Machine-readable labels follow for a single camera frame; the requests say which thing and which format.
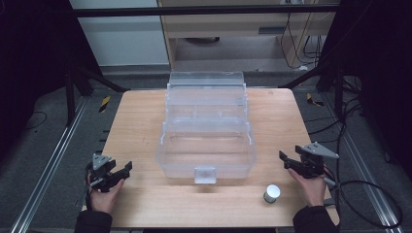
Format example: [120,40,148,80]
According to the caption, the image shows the black horizontal frame bar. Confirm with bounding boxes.
[71,4,342,18]

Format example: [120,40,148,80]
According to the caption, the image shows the black curtain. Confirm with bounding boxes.
[319,0,412,183]
[0,0,103,163]

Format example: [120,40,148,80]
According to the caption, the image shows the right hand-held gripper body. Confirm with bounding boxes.
[298,142,340,180]

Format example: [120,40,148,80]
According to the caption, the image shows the black floor cables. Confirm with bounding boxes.
[304,76,367,156]

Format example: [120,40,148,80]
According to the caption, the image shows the black metal stand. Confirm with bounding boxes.
[63,63,131,128]
[277,59,346,121]

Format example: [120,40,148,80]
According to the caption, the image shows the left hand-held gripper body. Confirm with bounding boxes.
[86,152,122,194]

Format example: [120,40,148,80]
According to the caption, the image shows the small white-lidded jar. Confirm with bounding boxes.
[262,183,282,205]

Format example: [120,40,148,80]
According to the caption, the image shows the person's right hand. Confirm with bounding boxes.
[288,168,327,209]

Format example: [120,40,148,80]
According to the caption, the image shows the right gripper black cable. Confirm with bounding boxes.
[323,176,404,229]

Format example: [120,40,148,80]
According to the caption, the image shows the clear plastic storage box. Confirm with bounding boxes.
[155,70,258,185]

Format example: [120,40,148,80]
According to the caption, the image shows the person's left hand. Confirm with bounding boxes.
[89,178,126,215]

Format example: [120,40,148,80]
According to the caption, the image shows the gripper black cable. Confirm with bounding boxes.
[323,176,404,229]
[84,162,95,212]

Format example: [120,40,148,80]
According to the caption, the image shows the hanging black cables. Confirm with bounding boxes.
[279,12,326,71]

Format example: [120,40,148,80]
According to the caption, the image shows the thin black floor cable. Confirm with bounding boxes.
[24,111,49,131]

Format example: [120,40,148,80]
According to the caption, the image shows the light wooden desk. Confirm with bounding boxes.
[157,0,338,70]

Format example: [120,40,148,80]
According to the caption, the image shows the aluminium floor rail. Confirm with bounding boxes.
[319,92,412,233]
[9,96,89,233]

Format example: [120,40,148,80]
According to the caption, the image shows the yellow black striped tape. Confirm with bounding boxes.
[98,94,112,115]
[305,92,326,108]

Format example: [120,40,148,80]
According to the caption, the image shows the white cabinet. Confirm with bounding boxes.
[69,0,170,68]

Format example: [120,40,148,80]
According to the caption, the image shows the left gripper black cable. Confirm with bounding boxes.
[84,162,95,212]

